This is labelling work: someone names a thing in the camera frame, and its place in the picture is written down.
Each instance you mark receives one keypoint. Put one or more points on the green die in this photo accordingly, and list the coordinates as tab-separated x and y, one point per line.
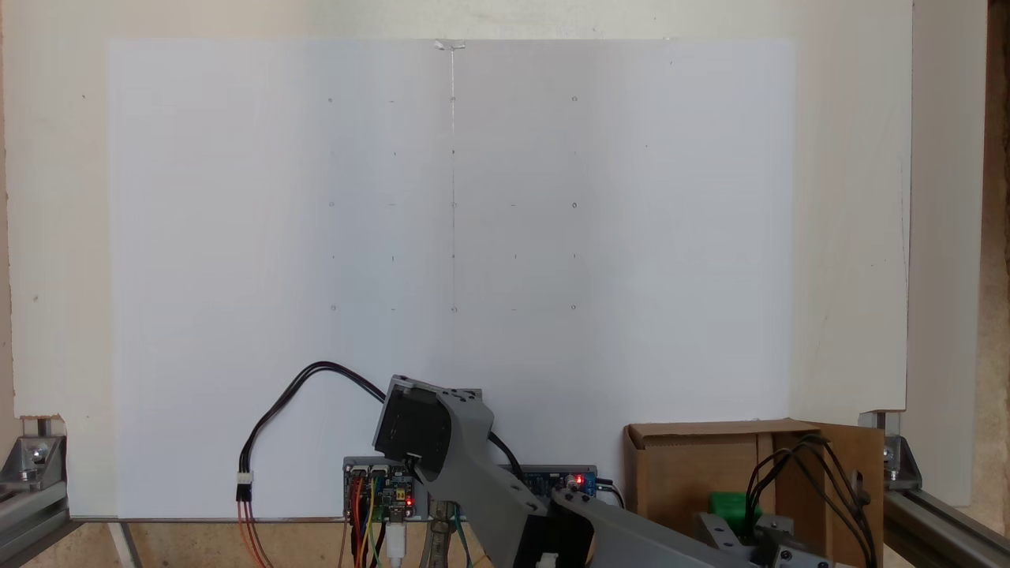
730	505

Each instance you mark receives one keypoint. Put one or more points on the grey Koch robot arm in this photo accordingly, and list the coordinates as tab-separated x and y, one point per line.
473	465

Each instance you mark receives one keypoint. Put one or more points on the open cardboard box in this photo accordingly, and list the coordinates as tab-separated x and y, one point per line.
686	473

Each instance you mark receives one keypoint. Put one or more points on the large white paper sheet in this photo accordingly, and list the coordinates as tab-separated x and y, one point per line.
631	197

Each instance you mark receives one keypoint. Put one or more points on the clear tape strip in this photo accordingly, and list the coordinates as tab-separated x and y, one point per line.
450	45

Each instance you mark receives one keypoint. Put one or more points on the metal corner bracket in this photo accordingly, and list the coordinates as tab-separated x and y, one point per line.
895	457
31	457

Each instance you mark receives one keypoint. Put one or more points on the aluminium frame post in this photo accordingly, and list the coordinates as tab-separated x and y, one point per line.
28	513
939	528

